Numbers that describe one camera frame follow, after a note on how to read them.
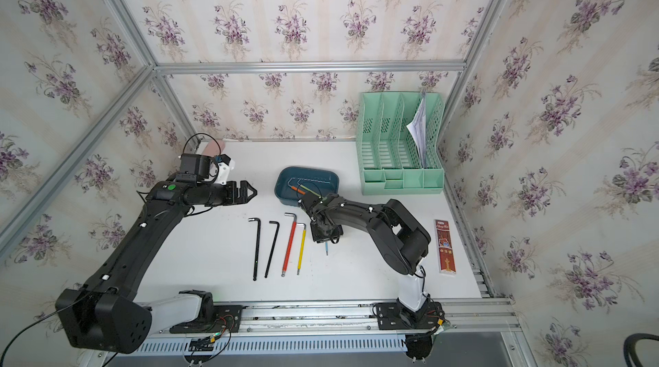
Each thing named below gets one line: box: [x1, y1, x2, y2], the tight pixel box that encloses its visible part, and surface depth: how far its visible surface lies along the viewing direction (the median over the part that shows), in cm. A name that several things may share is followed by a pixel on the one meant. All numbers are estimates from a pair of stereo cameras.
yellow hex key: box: [296, 222, 307, 276], surface depth 89 cm
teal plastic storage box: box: [273, 166, 341, 206], surface depth 105 cm
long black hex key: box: [247, 217, 262, 282], surface depth 90 cm
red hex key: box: [281, 212, 298, 278], surface depth 90 cm
